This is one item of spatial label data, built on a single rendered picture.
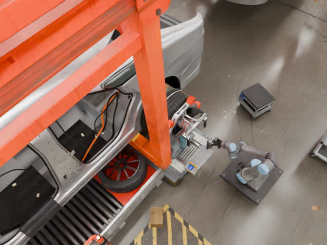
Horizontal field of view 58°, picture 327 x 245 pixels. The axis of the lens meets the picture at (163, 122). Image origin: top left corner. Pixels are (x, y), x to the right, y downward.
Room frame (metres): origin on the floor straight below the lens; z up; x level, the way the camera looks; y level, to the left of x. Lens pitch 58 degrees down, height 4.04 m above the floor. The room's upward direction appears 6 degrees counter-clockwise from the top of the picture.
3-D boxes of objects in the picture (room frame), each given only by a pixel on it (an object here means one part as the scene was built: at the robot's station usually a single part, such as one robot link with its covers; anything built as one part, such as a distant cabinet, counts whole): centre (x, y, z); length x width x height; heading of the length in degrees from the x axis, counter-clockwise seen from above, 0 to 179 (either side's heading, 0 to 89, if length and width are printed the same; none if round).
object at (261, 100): (2.64, -1.48, 0.17); 0.43 x 0.36 x 0.34; 25
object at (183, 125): (1.94, -0.28, 0.85); 0.21 x 0.14 x 0.14; 44
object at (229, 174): (1.42, -1.08, 0.15); 0.60 x 0.60 x 0.30; 42
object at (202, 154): (1.64, -0.41, 0.44); 0.43 x 0.17 x 0.03; 134
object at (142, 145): (1.85, 0.29, 0.69); 0.52 x 0.17 x 0.35; 44
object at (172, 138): (2.00, -0.23, 0.85); 0.54 x 0.07 x 0.54; 134
